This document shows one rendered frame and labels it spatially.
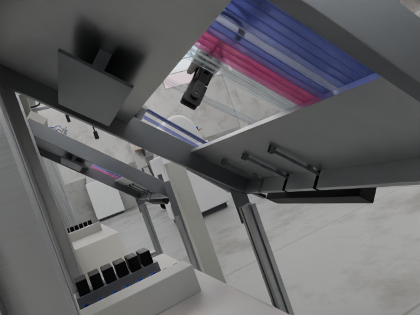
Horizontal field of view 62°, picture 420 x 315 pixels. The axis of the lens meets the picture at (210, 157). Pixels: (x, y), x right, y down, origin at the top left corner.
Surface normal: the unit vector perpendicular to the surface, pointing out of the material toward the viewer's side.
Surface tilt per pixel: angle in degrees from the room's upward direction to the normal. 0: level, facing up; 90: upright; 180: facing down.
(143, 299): 90
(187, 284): 90
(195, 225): 90
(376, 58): 138
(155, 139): 90
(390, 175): 48
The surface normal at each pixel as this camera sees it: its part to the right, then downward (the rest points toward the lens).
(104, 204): 0.29, -0.08
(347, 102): -0.33, 0.91
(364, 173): -0.86, -0.40
